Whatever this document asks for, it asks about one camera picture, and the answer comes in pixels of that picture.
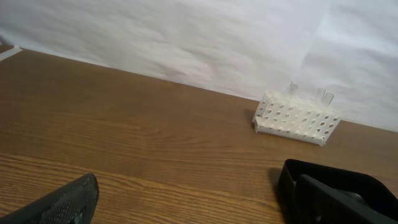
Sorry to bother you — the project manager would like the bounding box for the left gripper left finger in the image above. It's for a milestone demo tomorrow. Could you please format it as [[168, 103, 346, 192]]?
[[0, 173, 100, 224]]

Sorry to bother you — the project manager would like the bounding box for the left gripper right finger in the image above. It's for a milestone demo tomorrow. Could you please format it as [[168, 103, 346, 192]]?
[[294, 174, 398, 224]]

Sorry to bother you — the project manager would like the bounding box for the black tray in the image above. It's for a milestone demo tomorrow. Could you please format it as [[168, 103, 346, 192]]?
[[277, 159, 398, 224]]

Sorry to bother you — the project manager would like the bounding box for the white test tube rack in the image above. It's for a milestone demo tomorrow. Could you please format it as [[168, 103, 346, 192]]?
[[252, 90, 341, 146]]

